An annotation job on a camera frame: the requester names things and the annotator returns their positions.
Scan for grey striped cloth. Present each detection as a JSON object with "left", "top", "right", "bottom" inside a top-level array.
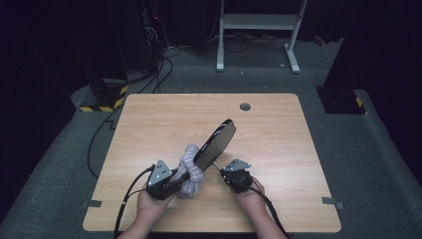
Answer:
[{"left": 168, "top": 142, "right": 206, "bottom": 200}]

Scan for person's right hand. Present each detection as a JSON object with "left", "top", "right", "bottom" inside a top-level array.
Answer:
[{"left": 232, "top": 176, "right": 267, "bottom": 217}]

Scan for black stand base yellow stripes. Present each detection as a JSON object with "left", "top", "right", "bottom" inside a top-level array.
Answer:
[{"left": 79, "top": 78, "right": 129, "bottom": 114}]

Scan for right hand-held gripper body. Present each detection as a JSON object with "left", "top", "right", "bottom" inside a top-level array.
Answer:
[{"left": 219, "top": 157, "right": 253, "bottom": 194}]

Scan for left hand-held gripper cable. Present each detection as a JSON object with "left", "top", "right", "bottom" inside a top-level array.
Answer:
[{"left": 112, "top": 164, "right": 157, "bottom": 239}]

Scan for black floor cable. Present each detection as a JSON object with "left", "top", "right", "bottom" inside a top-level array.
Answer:
[{"left": 86, "top": 105, "right": 124, "bottom": 179}]

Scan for bundle of black floor cables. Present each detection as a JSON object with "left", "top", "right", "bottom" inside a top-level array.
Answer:
[{"left": 127, "top": 46, "right": 183, "bottom": 95}]

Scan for white metal stand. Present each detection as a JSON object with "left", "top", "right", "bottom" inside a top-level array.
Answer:
[{"left": 216, "top": 0, "right": 309, "bottom": 75}]

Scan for black stand base yellow mark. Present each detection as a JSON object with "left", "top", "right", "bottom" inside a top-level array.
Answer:
[{"left": 316, "top": 85, "right": 368, "bottom": 116}]

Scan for person's left hand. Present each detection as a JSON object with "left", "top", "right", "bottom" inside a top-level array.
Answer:
[{"left": 136, "top": 189, "right": 177, "bottom": 227}]

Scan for dark equipment with wires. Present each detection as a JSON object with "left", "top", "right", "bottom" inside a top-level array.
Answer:
[{"left": 140, "top": 6, "right": 167, "bottom": 75}]

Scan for black cables under stand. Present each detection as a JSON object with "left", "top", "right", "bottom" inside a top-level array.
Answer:
[{"left": 206, "top": 30, "right": 291, "bottom": 54}]

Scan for black floral lacquer plate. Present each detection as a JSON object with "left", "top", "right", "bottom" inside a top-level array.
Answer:
[{"left": 193, "top": 118, "right": 238, "bottom": 174}]

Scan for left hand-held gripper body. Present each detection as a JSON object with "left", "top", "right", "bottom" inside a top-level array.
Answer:
[{"left": 145, "top": 158, "right": 183, "bottom": 201}]

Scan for right hand-held gripper cable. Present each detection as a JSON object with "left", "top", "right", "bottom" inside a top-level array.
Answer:
[{"left": 249, "top": 184, "right": 294, "bottom": 239}]

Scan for hand-held gripper cable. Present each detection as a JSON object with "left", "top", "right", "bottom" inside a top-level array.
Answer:
[
  {"left": 249, "top": 184, "right": 294, "bottom": 239},
  {"left": 112, "top": 164, "right": 157, "bottom": 239}
]

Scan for grey tape piece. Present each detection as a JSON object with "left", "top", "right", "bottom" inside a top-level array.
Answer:
[
  {"left": 321, "top": 196, "right": 345, "bottom": 210},
  {"left": 81, "top": 199, "right": 104, "bottom": 209}
]

